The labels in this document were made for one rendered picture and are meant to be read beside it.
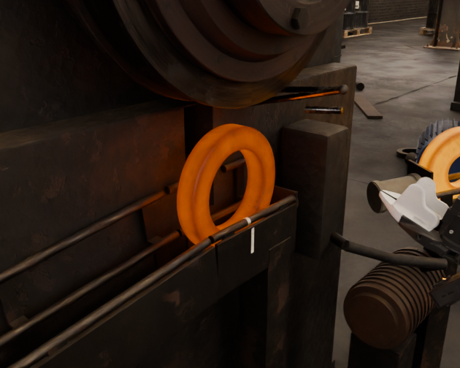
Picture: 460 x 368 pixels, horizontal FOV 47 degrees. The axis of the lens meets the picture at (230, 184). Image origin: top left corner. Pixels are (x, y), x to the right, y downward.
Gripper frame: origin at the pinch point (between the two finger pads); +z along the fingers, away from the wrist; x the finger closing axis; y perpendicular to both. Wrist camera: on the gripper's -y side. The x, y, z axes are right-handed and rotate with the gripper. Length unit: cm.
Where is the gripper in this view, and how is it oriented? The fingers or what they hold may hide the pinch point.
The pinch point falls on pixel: (386, 201)
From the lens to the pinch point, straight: 78.0
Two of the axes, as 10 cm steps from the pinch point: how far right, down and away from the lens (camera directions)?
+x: -6.6, 2.7, -7.1
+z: -7.2, -4.9, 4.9
